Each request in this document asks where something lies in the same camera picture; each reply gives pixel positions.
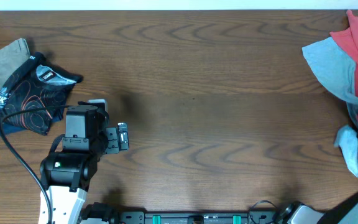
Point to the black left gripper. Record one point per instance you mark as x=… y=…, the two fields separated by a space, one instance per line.
x=113 y=144

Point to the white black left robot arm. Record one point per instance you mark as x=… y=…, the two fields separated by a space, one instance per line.
x=73 y=160

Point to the black orange patterned shirt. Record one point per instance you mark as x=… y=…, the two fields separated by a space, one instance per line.
x=37 y=83

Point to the light blue t-shirt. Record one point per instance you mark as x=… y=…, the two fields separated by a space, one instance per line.
x=335 y=70

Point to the navy blue folded shirt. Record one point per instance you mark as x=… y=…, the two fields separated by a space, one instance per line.
x=32 y=122

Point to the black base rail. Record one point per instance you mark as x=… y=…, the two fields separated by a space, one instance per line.
x=99 y=213

